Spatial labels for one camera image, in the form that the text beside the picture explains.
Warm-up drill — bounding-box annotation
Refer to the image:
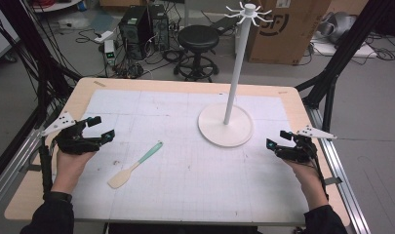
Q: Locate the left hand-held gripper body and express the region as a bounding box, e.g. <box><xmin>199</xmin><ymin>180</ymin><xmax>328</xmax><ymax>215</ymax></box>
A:
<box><xmin>40</xmin><ymin>110</ymin><xmax>103</xmax><ymax>156</ymax></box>

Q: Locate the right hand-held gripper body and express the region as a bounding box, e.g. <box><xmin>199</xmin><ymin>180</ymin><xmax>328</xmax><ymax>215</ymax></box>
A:
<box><xmin>275</xmin><ymin>125</ymin><xmax>337</xmax><ymax>164</ymax></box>

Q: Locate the teal handled cream spatula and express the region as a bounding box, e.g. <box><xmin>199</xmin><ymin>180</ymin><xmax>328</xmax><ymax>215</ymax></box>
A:
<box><xmin>106</xmin><ymin>140</ymin><xmax>164</xmax><ymax>190</ymax></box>

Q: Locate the white hook rack stand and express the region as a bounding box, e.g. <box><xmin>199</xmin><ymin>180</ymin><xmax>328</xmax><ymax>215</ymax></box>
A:
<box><xmin>197</xmin><ymin>1</ymin><xmax>274</xmax><ymax>148</ymax></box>

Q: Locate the person's left hand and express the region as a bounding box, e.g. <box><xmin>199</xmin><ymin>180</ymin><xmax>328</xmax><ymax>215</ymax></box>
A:
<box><xmin>51</xmin><ymin>149</ymin><xmax>98</xmax><ymax>196</ymax></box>

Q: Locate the person's right hand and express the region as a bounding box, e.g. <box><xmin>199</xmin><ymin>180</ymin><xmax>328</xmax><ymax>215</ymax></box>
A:
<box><xmin>287</xmin><ymin>158</ymin><xmax>330</xmax><ymax>211</ymax></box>

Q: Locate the small device green display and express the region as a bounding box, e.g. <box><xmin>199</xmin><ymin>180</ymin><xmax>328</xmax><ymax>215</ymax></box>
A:
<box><xmin>103</xmin><ymin>39</ymin><xmax>118</xmax><ymax>66</ymax></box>

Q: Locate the white power strip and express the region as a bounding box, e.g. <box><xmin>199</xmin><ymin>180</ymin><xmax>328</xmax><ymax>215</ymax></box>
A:
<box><xmin>94</xmin><ymin>29</ymin><xmax>115</xmax><ymax>44</ymax></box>

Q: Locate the white grid mat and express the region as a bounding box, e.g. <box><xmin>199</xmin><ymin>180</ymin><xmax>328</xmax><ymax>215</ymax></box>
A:
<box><xmin>71</xmin><ymin>89</ymin><xmax>310</xmax><ymax>225</ymax></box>

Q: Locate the large black computer tower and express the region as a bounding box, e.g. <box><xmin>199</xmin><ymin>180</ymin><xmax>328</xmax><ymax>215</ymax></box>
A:
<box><xmin>118</xmin><ymin>5</ymin><xmax>154</xmax><ymax>61</ymax></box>

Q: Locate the white flat board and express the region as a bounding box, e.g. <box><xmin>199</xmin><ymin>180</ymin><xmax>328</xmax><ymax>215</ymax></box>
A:
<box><xmin>310</xmin><ymin>39</ymin><xmax>378</xmax><ymax>59</ymax></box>

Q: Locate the brown cardboard box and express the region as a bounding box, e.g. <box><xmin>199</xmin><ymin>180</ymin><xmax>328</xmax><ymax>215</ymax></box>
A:
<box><xmin>245</xmin><ymin>0</ymin><xmax>334</xmax><ymax>65</ymax></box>

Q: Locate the slim black computer tower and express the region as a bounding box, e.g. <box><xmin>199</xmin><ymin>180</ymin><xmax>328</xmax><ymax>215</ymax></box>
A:
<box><xmin>149</xmin><ymin>3</ymin><xmax>171</xmax><ymax>52</ymax></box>

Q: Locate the grey plastic wrapped object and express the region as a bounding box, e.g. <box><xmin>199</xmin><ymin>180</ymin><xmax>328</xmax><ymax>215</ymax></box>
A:
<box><xmin>316</xmin><ymin>12</ymin><xmax>359</xmax><ymax>44</ymax></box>

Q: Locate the white round table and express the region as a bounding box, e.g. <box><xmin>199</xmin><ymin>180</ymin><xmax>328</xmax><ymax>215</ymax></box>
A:
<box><xmin>31</xmin><ymin>0</ymin><xmax>84</xmax><ymax>14</ymax></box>

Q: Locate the black round stool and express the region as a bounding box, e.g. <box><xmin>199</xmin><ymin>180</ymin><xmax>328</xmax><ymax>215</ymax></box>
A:
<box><xmin>173</xmin><ymin>24</ymin><xmax>220</xmax><ymax>83</ymax></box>

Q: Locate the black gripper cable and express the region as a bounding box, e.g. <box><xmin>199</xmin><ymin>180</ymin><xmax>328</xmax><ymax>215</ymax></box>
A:
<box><xmin>38</xmin><ymin>136</ymin><xmax>57</xmax><ymax>197</ymax></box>
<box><xmin>311</xmin><ymin>151</ymin><xmax>330</xmax><ymax>200</ymax></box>

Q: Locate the aluminium rail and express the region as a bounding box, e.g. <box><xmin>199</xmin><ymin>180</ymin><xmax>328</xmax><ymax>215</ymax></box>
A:
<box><xmin>303</xmin><ymin>105</ymin><xmax>373</xmax><ymax>234</ymax></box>
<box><xmin>0</xmin><ymin>128</ymin><xmax>57</xmax><ymax>214</ymax></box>

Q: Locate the black metal frame stand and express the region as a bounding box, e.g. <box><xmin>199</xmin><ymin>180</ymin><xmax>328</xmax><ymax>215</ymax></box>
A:
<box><xmin>295</xmin><ymin>0</ymin><xmax>393</xmax><ymax>133</ymax></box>
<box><xmin>0</xmin><ymin>0</ymin><xmax>83</xmax><ymax>113</ymax></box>

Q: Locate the black floor cable bundle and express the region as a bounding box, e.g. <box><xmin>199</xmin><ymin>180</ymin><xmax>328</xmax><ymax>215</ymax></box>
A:
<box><xmin>364</xmin><ymin>33</ymin><xmax>395</xmax><ymax>62</ymax></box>

